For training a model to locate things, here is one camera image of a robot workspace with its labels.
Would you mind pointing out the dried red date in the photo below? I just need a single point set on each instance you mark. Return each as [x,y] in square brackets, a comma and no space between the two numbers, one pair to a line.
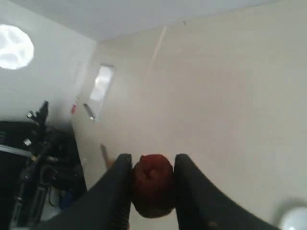
[153,186]

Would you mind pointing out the round white ceiling light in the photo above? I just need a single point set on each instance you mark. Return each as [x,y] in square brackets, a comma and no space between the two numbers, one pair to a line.
[16,48]

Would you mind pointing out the white plastic tray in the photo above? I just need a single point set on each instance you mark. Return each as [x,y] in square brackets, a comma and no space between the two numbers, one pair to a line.
[294,219]

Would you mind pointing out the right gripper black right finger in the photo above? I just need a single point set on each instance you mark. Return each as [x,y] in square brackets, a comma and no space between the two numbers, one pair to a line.
[200,205]

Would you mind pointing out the door with glass window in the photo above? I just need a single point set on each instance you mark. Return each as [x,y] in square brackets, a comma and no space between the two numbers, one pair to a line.
[93,91]

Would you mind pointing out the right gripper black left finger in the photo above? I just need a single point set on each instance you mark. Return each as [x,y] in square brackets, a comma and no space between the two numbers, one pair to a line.
[106,206]

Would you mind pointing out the black tripod equipment stand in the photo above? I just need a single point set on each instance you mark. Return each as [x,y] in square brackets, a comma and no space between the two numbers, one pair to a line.
[39,166]

